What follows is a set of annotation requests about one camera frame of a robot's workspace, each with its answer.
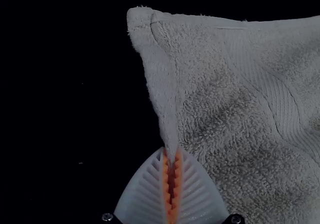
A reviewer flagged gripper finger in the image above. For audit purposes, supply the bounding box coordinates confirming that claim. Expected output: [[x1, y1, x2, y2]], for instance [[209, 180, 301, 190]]
[[101, 146, 173, 224], [171, 148, 245, 224]]

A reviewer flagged pale towel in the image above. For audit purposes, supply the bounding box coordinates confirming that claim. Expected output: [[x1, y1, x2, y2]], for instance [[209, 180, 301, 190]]
[[126, 5, 320, 224]]

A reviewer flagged black mat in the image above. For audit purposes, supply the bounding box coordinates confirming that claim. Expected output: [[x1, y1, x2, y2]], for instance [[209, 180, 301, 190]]
[[0, 0, 320, 224]]

